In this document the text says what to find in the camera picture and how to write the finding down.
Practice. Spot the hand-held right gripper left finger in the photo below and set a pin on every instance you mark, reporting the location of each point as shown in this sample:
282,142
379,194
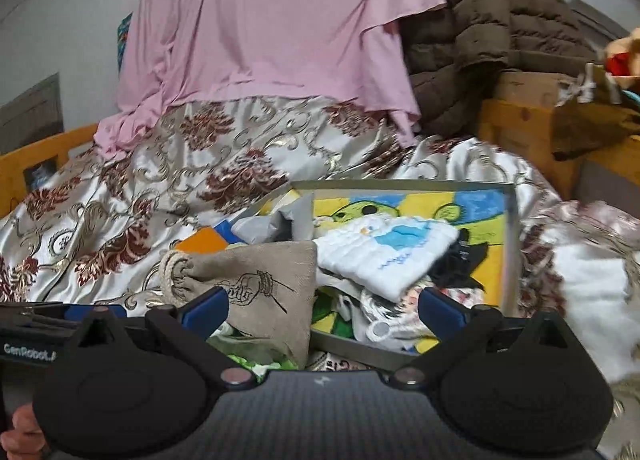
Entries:
205,314

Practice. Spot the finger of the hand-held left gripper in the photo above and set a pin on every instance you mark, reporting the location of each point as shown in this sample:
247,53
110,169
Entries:
95,312

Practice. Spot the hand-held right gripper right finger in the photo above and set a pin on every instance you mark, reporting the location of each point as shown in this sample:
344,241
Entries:
441,314

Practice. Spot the grey cloth with cartoon patch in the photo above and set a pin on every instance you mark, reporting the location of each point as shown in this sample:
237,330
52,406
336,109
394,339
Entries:
395,315

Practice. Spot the black sock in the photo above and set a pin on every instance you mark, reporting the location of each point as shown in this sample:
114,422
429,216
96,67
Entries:
465,260

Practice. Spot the grey tray with cartoon liner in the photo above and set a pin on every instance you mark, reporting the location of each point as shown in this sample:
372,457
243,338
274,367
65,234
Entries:
495,220

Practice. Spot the person's left hand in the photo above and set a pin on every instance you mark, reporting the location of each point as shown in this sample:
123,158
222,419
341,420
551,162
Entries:
27,425

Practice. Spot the green printed packet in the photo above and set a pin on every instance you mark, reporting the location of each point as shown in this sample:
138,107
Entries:
260,364

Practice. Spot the floral satin blanket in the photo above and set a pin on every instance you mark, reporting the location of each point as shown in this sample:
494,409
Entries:
150,200

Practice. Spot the olive printed cloth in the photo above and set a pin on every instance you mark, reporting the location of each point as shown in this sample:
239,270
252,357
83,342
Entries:
590,130

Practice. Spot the cardboard box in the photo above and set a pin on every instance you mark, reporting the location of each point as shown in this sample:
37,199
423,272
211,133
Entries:
530,88

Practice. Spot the pink hanging sheet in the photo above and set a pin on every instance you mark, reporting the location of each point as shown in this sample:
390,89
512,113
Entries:
275,30

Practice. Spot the brown quilted jacket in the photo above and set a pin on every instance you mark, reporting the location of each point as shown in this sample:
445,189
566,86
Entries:
490,15

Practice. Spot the colourful cloth pile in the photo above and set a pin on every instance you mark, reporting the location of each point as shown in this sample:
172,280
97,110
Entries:
625,55

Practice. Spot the wooden bed frame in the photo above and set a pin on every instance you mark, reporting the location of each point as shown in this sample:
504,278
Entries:
520,130

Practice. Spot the teal wall poster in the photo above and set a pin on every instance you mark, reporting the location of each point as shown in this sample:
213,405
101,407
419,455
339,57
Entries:
124,40

